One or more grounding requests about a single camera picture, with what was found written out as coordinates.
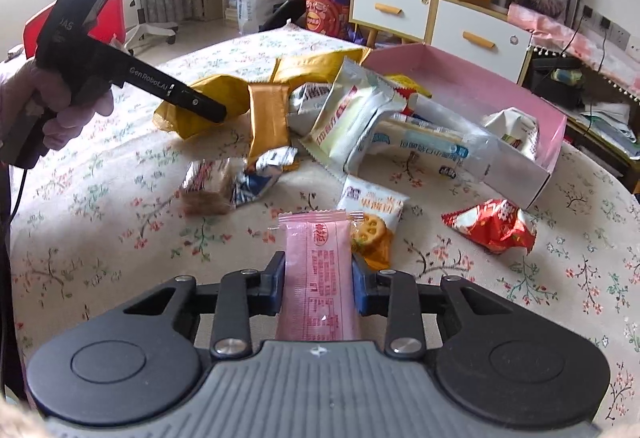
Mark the red round gift box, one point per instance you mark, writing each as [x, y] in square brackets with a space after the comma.
[325, 11]

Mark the pink floral cloth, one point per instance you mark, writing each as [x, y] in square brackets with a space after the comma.
[555, 31]

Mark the mustard yellow snack bag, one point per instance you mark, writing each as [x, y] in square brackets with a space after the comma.
[310, 66]
[200, 116]

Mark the clear packet brown snack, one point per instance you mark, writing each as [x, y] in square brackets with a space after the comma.
[205, 198]

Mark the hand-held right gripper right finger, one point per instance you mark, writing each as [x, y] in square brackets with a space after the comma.
[361, 288]

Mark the yellow printed snack packet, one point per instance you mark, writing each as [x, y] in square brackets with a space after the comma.
[407, 84]

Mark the white packet green mark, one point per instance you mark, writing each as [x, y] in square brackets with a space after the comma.
[515, 131]

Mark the red white snack packet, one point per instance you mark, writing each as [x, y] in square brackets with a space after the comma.
[492, 228]

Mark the white pale yellow zigzag packet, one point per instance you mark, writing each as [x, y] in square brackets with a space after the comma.
[350, 113]

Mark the white cracker print packet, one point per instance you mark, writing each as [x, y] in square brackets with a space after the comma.
[370, 210]

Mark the white shopping bag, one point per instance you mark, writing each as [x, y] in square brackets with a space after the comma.
[257, 8]

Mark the gold long snack packet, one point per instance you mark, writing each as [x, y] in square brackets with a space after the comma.
[267, 123]

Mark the blue white small packet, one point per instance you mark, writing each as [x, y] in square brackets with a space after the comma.
[260, 178]

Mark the pile of loose papers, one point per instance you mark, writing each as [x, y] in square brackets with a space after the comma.
[610, 123]

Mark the red chair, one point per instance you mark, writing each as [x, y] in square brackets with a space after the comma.
[117, 13]

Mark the person's left hand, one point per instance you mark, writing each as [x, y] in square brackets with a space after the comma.
[60, 98]

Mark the black storage tray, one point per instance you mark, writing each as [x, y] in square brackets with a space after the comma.
[550, 81]

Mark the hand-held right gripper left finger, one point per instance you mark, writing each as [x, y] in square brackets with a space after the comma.
[276, 290]

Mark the pink cardboard box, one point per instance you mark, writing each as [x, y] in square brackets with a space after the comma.
[475, 83]

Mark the black chair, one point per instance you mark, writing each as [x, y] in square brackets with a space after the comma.
[282, 13]

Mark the clear white wafer packet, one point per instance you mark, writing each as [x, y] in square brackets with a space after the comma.
[430, 148]

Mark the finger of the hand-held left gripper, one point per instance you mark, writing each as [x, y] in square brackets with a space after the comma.
[200, 102]

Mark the pink snack packet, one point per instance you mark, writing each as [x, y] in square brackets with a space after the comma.
[320, 278]

